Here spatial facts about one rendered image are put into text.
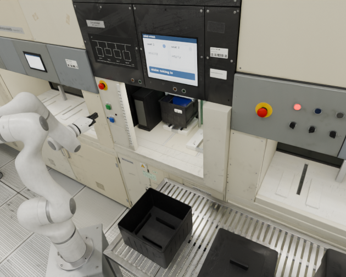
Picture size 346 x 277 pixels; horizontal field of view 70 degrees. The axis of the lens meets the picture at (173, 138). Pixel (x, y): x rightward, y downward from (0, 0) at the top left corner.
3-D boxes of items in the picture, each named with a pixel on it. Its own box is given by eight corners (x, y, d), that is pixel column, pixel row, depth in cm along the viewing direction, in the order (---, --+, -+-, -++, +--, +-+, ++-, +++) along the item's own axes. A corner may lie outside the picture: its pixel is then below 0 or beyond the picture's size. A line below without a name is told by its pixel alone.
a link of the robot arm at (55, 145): (77, 131, 137) (65, 123, 139) (57, 145, 128) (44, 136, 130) (78, 141, 143) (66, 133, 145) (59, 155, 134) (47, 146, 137)
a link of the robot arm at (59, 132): (63, 119, 112) (85, 145, 140) (39, 102, 115) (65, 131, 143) (49, 134, 109) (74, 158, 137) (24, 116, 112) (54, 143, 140)
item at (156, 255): (153, 205, 150) (149, 186, 140) (194, 225, 138) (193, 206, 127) (123, 243, 133) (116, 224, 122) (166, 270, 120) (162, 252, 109)
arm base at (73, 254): (54, 275, 122) (38, 256, 111) (59, 240, 137) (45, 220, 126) (93, 265, 125) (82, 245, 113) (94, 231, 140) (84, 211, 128)
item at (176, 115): (161, 125, 192) (156, 88, 173) (174, 112, 206) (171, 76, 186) (188, 133, 181) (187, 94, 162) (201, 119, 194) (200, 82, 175)
